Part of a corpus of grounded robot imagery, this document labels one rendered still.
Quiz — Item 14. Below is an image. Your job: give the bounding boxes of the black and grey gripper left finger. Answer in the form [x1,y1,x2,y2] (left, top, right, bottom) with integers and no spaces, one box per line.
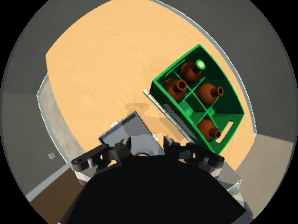
[71,136,139,185]

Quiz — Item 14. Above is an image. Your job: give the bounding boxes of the green plastic crate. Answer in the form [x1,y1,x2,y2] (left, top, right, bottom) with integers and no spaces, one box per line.
[149,43,245,155]

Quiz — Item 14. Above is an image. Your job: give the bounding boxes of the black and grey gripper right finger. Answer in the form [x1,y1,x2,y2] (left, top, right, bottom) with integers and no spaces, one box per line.
[160,136,225,180]

